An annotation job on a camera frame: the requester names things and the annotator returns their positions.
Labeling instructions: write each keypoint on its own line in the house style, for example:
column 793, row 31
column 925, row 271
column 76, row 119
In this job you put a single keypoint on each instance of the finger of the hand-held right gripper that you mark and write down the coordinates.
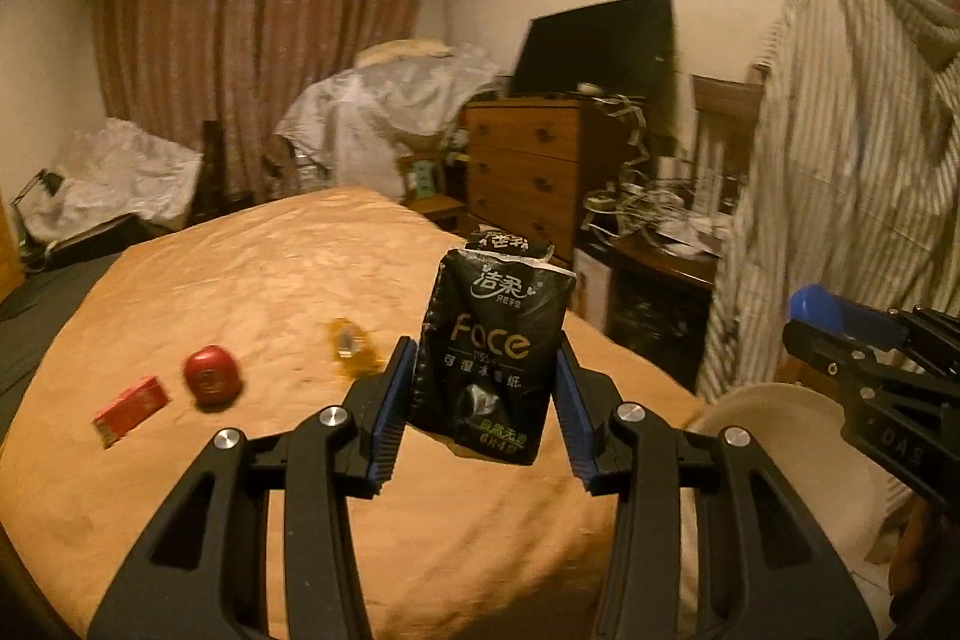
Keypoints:
column 832, row 359
column 832, row 310

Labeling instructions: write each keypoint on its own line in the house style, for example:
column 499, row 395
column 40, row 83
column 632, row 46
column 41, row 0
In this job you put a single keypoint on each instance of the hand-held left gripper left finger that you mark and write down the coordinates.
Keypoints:
column 390, row 415

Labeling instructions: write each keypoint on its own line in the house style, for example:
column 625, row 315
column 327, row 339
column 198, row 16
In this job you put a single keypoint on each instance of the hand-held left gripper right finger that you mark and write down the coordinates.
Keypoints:
column 574, row 422

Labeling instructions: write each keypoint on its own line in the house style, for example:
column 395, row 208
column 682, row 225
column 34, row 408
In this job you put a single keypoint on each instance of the white plastic basin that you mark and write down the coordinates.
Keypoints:
column 780, row 452

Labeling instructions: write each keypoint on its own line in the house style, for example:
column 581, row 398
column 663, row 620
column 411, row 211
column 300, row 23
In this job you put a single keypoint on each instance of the black tissue packet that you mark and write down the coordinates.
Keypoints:
column 484, row 347

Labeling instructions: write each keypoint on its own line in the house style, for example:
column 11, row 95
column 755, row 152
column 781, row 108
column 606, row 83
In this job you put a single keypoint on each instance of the person's right hand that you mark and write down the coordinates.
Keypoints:
column 911, row 542

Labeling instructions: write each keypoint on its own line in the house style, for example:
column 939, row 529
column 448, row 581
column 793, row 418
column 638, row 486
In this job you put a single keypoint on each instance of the yellow crumpled wrapper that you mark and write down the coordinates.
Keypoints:
column 352, row 347

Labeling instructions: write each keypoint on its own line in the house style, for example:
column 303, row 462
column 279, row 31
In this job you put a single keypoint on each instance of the small white cabinet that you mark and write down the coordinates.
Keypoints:
column 592, row 291

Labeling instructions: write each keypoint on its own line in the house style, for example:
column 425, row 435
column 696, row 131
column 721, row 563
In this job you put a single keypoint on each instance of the dark wooden side table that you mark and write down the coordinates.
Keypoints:
column 660, row 302

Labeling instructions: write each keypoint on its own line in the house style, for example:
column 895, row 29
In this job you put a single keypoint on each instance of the striped shirt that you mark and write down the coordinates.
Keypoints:
column 840, row 160

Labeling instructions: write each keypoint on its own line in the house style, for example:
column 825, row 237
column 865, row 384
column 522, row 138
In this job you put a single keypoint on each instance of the round red tin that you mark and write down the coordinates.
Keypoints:
column 212, row 377

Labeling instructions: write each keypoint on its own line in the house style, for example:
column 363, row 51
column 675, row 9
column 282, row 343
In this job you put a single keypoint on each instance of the tan bedspread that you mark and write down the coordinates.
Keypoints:
column 262, row 280

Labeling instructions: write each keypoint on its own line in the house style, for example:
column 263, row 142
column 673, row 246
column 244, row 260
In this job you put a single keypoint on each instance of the small wooden chair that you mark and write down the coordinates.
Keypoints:
column 442, row 209

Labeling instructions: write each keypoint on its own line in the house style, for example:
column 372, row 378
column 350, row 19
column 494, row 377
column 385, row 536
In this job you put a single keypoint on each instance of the brown high-back chair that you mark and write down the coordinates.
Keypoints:
column 724, row 123

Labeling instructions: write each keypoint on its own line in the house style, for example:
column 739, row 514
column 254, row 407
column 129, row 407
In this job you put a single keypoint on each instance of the wooden dresser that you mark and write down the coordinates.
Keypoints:
column 525, row 175

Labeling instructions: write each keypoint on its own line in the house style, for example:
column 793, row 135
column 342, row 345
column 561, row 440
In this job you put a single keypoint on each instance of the flat red box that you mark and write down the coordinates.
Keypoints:
column 131, row 411

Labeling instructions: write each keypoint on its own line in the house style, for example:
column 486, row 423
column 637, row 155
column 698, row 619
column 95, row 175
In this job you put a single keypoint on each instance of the tall clear plastic sheet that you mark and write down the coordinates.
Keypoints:
column 375, row 115

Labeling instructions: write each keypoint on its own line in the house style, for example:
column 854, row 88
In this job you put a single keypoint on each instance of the black television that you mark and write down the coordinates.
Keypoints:
column 600, row 55

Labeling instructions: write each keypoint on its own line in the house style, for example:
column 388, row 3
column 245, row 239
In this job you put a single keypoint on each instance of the low clear plastic sheet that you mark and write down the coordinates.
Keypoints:
column 120, row 175

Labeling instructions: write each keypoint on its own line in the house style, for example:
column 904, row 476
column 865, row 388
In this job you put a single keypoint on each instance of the dark grey bed sheet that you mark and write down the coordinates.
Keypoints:
column 45, row 302

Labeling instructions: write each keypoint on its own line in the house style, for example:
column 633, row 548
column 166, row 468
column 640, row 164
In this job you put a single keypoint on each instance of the white pillow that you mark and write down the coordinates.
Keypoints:
column 405, row 51

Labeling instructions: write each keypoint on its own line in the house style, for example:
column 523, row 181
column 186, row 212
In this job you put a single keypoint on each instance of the brown curtains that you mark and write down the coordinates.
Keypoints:
column 247, row 55

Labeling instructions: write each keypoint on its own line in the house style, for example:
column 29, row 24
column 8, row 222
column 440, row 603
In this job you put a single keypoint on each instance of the black desk lamp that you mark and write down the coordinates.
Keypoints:
column 49, row 184

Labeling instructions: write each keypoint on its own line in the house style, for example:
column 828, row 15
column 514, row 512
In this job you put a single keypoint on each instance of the wooden headboard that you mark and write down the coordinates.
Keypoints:
column 9, row 250

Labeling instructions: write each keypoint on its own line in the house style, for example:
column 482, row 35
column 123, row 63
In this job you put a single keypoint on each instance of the green picture frame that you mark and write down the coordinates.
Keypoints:
column 424, row 179

